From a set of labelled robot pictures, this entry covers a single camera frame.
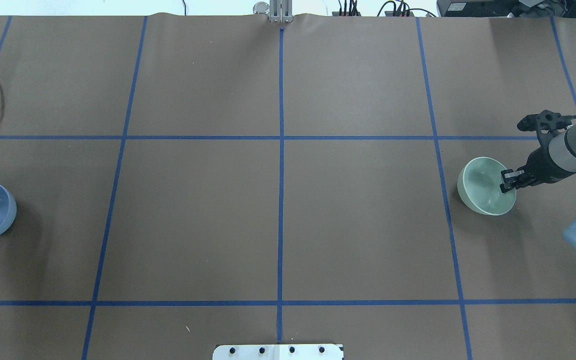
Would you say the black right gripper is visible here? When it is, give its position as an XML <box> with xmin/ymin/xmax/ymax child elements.
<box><xmin>499</xmin><ymin>110</ymin><xmax>576</xmax><ymax>194</ymax></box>

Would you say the green bowl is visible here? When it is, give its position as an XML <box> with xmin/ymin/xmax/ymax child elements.
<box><xmin>457</xmin><ymin>156</ymin><xmax>517</xmax><ymax>216</ymax></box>

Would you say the white camera mast base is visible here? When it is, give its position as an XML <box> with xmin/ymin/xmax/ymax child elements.
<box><xmin>212</xmin><ymin>343</ymin><xmax>345</xmax><ymax>360</ymax></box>

